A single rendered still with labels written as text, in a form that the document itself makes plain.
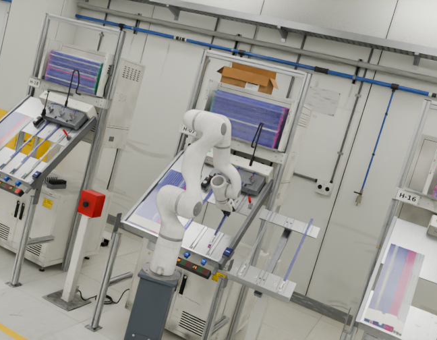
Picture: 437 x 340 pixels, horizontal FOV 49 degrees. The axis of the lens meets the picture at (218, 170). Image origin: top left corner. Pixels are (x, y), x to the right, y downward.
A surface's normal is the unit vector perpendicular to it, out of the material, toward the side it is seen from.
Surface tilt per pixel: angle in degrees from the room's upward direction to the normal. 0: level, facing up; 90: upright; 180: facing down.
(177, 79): 90
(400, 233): 44
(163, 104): 90
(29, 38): 90
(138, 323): 90
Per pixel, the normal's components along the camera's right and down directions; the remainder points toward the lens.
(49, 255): 0.88, 0.29
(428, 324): -0.09, -0.68
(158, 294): -0.09, 0.10
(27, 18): -0.40, 0.00
